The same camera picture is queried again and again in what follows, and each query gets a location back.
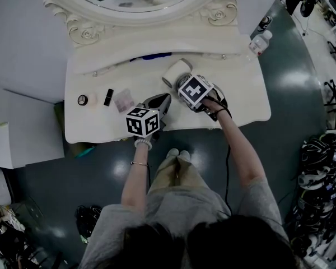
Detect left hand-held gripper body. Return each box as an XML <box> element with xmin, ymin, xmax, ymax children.
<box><xmin>125</xmin><ymin>93</ymin><xmax>172</xmax><ymax>141</ymax></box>

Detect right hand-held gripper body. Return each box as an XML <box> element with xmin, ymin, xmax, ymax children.
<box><xmin>178</xmin><ymin>74</ymin><xmax>228</xmax><ymax>122</ymax></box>

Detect person's right forearm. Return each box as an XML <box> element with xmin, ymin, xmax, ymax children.
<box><xmin>212</xmin><ymin>110</ymin><xmax>268</xmax><ymax>192</ymax></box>

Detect person's left forearm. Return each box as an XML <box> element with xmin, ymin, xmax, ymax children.
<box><xmin>120</xmin><ymin>143</ymin><xmax>153</xmax><ymax>217</ymax></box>

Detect person's right hand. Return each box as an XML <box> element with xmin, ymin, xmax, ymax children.
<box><xmin>203</xmin><ymin>97</ymin><xmax>227</xmax><ymax>115</ymax></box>

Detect clear eyeshadow palette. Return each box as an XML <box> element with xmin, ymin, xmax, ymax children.
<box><xmin>112</xmin><ymin>88</ymin><xmax>136</xmax><ymax>113</ymax></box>

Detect black lipstick tube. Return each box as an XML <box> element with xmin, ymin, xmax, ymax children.
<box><xmin>103</xmin><ymin>88</ymin><xmax>114</xmax><ymax>107</ymax></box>

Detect white dressing table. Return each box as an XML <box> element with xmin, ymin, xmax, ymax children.
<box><xmin>63</xmin><ymin>48</ymin><xmax>272</xmax><ymax>145</ymax></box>

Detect person's white shoes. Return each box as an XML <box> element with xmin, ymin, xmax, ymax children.
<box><xmin>166</xmin><ymin>147</ymin><xmax>192</xmax><ymax>160</ymax></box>

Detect person's beige trousers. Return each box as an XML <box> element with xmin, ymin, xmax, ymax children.
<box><xmin>147</xmin><ymin>153</ymin><xmax>212</xmax><ymax>197</ymax></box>

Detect teal plastic item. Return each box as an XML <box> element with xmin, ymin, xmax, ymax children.
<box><xmin>73</xmin><ymin>145</ymin><xmax>97</xmax><ymax>160</ymax></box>

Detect clear plastic water bottle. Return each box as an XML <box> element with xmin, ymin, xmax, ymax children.
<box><xmin>248</xmin><ymin>30</ymin><xmax>273</xmax><ymax>57</ymax></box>

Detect person's grey t-shirt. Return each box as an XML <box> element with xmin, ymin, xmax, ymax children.
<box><xmin>78</xmin><ymin>178</ymin><xmax>293</xmax><ymax>269</ymax></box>

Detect black and white sneaker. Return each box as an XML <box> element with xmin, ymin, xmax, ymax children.
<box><xmin>256</xmin><ymin>15</ymin><xmax>273</xmax><ymax>33</ymax></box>

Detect ornate white framed mirror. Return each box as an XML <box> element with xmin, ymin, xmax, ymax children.
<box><xmin>43</xmin><ymin>0</ymin><xmax>246</xmax><ymax>49</ymax></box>

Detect black helmet with green trim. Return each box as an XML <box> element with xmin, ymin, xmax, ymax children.
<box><xmin>74</xmin><ymin>204</ymin><xmax>103</xmax><ymax>245</ymax></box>

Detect white cabinet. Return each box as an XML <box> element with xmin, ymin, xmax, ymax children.
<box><xmin>0</xmin><ymin>85</ymin><xmax>66</xmax><ymax>170</ymax></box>

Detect pile of black helmets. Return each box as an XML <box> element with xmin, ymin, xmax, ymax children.
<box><xmin>284</xmin><ymin>132</ymin><xmax>336</xmax><ymax>259</ymax></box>

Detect heap of mixed clutter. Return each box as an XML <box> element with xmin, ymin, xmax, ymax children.
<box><xmin>0</xmin><ymin>205</ymin><xmax>44</xmax><ymax>269</ymax></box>

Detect white bead bracelet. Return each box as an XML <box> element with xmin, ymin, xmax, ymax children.
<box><xmin>134</xmin><ymin>137</ymin><xmax>153</xmax><ymax>151</ymax></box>

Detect black wrist hair tie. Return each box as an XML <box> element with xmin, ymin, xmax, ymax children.
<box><xmin>209</xmin><ymin>107</ymin><xmax>231</xmax><ymax>118</ymax></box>

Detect black cable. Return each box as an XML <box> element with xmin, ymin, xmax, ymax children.
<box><xmin>224</xmin><ymin>143</ymin><xmax>234</xmax><ymax>217</ymax></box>

